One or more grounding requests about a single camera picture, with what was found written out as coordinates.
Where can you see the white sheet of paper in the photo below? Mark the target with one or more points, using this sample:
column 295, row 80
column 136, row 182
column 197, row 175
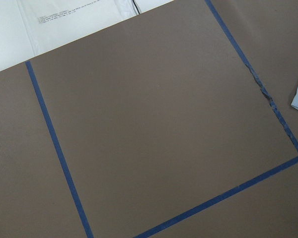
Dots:
column 54, row 23

